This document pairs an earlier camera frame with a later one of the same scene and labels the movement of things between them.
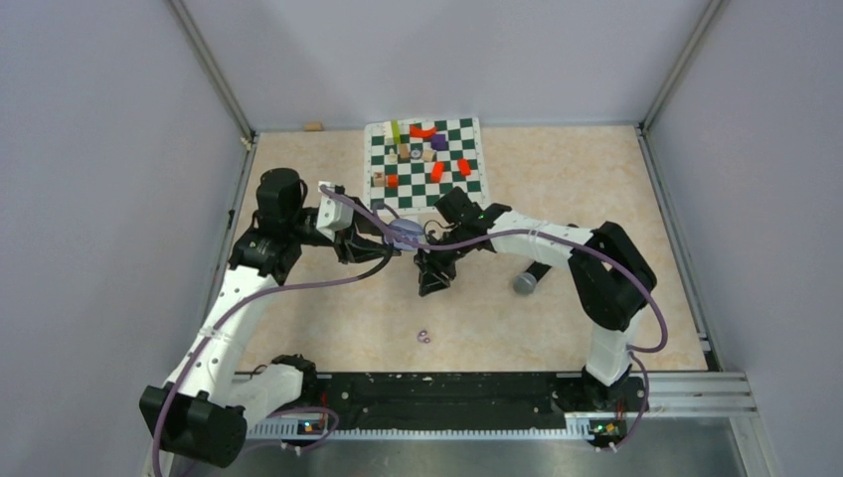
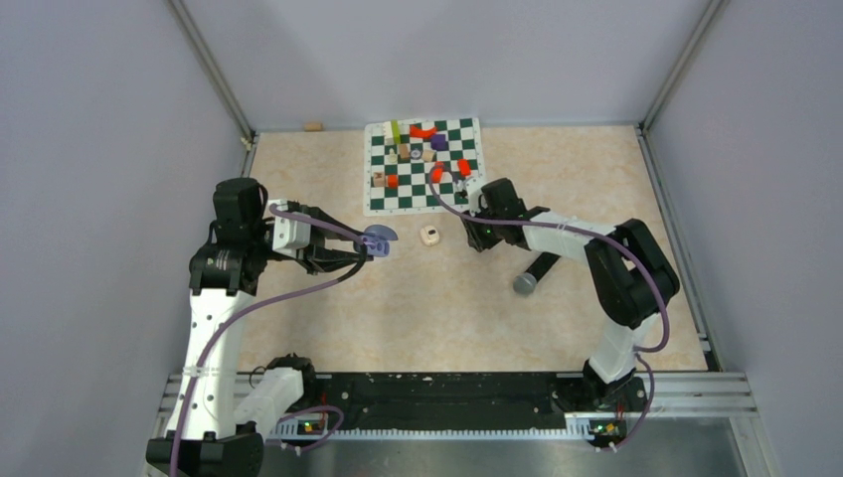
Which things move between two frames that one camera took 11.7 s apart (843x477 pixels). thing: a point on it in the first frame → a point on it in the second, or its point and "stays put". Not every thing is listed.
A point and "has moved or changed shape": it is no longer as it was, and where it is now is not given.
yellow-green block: x=396 y=131 stays put
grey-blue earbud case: x=408 y=228 has moved or changed shape
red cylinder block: x=437 y=171 stays put
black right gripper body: x=442 y=259 → x=484 y=234
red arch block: x=417 y=131 stays put
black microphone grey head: x=526 y=282 stays put
